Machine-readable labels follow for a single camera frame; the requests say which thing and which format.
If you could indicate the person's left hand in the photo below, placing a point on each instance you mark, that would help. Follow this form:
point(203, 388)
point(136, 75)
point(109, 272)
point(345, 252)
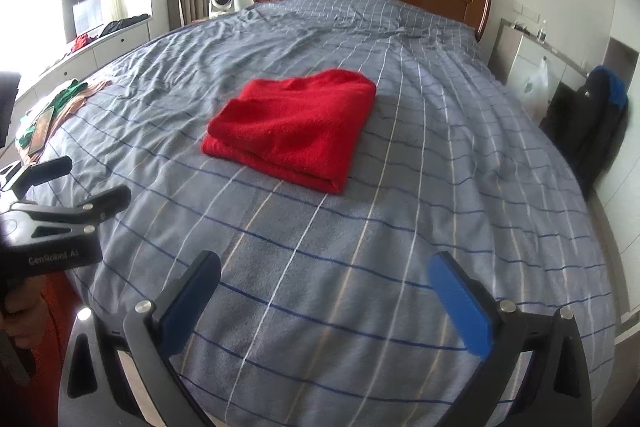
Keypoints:
point(25, 312)

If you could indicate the small bottle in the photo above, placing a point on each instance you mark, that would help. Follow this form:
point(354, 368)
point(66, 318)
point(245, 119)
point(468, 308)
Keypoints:
point(542, 31)

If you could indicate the white dresser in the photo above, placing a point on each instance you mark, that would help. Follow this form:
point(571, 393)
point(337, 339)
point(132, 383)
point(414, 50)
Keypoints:
point(525, 57)

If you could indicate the white window cabinet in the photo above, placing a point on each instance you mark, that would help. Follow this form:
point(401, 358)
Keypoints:
point(110, 47)

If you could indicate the dark clothes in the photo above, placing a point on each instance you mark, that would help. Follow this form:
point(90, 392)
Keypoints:
point(117, 27)

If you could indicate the white wall outlet plate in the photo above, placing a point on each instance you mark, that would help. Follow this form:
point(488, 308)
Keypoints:
point(526, 11)

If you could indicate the person's orange garment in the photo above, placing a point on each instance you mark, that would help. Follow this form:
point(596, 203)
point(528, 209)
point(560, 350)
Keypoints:
point(55, 347)

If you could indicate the red clothes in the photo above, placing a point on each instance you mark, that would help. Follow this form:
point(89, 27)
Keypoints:
point(82, 41)

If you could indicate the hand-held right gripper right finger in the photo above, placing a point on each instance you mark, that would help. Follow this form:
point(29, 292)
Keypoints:
point(460, 307)

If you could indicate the bed with grey plaid cover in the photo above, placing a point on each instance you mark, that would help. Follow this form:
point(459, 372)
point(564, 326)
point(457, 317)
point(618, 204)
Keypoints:
point(350, 257)

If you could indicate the white wardrobe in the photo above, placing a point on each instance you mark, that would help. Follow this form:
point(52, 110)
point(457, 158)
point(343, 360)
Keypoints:
point(622, 227)

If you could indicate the dark tablet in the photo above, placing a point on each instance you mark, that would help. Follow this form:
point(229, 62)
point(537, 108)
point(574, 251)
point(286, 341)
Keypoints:
point(41, 129)

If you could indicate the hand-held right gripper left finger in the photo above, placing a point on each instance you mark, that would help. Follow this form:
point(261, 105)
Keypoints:
point(190, 307)

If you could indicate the tan cloth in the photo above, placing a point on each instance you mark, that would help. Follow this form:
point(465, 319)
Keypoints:
point(82, 102)

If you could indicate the green garment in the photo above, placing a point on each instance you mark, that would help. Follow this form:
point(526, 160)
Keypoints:
point(67, 94)

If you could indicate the small white round fan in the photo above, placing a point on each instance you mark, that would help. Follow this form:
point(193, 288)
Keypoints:
point(221, 1)

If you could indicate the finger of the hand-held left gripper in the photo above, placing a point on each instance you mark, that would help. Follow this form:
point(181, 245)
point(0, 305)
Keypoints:
point(47, 169)
point(100, 207)

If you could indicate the red sweater with white rabbit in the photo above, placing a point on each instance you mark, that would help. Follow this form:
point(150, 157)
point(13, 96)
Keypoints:
point(290, 127)

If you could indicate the white plastic bag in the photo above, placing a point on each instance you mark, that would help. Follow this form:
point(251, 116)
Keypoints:
point(535, 84)

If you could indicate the blue garment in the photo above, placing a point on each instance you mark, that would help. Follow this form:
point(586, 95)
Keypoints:
point(615, 89)

